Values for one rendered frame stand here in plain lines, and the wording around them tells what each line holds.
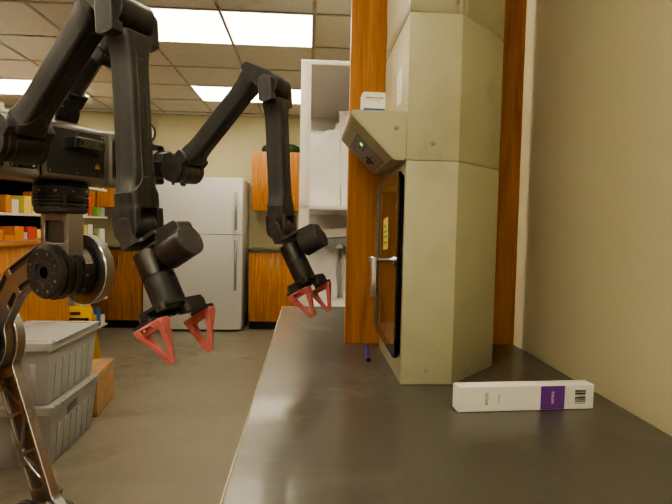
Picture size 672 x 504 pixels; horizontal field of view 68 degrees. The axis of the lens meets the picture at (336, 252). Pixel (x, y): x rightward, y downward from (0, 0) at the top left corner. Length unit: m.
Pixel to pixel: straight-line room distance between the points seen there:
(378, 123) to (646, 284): 0.60
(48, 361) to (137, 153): 2.11
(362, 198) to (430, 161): 0.39
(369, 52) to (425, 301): 0.74
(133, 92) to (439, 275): 0.68
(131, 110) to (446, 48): 0.63
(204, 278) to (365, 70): 4.83
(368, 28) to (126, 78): 0.75
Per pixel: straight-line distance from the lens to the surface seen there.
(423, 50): 1.12
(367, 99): 1.17
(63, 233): 1.54
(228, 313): 6.08
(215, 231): 6.01
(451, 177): 1.08
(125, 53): 1.01
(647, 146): 1.12
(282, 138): 1.37
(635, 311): 1.13
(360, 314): 1.44
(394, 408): 0.97
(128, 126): 0.98
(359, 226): 1.41
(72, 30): 1.12
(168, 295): 0.91
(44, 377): 3.00
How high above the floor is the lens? 1.27
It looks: 3 degrees down
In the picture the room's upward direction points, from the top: 1 degrees clockwise
